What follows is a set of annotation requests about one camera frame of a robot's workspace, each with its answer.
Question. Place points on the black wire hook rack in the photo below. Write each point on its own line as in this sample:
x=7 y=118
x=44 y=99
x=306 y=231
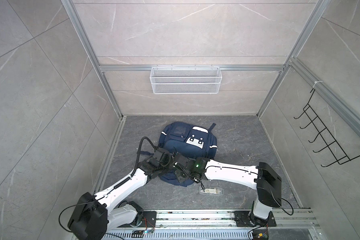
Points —
x=327 y=137

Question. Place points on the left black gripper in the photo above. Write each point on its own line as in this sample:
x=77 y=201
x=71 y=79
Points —
x=169 y=159

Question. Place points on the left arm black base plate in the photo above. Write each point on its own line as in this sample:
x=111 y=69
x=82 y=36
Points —
x=146 y=219

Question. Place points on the navy blue student backpack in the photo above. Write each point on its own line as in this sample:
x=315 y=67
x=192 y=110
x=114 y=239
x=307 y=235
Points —
x=182 y=138

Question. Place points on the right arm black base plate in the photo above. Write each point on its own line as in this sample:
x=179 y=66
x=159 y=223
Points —
x=248 y=219

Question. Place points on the aluminium front rail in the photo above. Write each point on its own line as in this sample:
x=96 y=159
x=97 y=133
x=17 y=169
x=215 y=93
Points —
x=214 y=219

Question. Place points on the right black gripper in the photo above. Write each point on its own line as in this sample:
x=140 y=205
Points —
x=179 y=179

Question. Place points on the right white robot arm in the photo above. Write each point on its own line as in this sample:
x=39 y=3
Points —
x=261 y=178

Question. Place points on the white wire mesh basket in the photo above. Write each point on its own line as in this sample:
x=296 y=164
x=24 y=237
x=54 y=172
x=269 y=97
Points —
x=185 y=80

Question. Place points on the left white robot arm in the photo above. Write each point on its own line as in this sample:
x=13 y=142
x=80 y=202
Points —
x=95 y=214

